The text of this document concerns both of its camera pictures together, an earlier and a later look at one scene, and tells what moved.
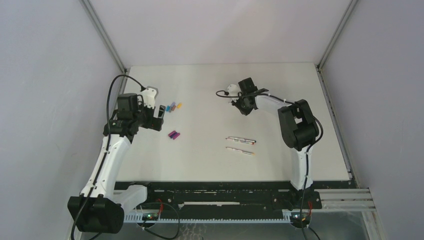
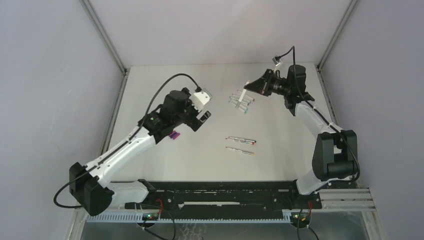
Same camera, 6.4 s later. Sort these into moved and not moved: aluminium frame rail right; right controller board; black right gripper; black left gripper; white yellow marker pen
Moved: black left gripper; black right gripper
Not moved: aluminium frame rail right; right controller board; white yellow marker pen
